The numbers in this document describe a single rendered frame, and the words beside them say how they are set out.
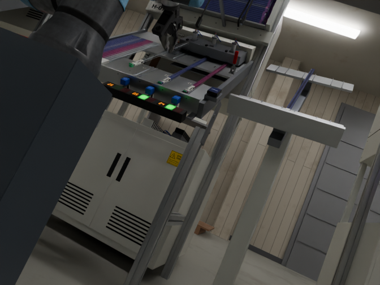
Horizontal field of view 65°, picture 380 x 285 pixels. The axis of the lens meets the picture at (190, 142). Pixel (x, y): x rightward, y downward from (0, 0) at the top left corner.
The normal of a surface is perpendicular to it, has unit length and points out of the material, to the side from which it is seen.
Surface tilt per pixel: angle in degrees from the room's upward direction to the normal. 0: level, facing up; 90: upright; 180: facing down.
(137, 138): 90
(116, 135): 90
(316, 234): 90
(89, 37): 72
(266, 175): 90
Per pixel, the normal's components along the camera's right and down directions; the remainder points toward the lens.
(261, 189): -0.27, -0.29
